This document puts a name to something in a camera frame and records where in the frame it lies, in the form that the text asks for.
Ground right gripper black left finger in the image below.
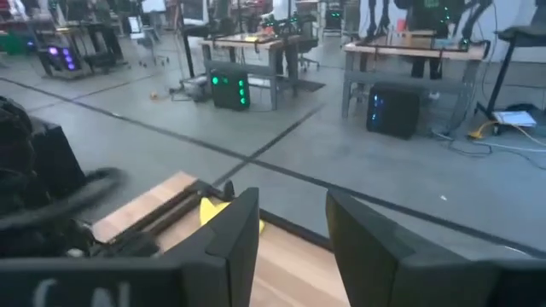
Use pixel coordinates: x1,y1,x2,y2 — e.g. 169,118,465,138
166,186,260,307

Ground yellow cloth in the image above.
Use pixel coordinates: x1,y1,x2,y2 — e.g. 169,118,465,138
199,196,266,235

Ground black floor stand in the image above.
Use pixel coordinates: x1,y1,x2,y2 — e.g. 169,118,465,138
475,23,546,125

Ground white flat carton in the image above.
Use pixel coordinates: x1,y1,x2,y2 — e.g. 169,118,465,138
492,109,537,128

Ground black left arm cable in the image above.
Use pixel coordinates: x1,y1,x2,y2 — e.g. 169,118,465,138
0,167,129,234

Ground distant black robot rig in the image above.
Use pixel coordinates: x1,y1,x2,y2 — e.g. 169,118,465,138
394,0,491,50

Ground computer tower purple lights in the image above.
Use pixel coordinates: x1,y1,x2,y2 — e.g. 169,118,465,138
37,43,82,81

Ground black office chair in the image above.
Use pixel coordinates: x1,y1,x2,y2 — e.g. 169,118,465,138
296,16,322,72

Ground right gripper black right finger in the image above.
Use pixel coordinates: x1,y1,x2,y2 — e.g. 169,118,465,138
326,190,470,307

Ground computer tower green lights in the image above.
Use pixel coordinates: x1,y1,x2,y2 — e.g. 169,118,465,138
209,67,252,113

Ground wooden workbench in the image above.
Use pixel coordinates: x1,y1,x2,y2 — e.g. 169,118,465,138
340,40,487,129
198,32,302,111

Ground computer tower blue lights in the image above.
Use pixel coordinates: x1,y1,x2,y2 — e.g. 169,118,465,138
365,83,422,141

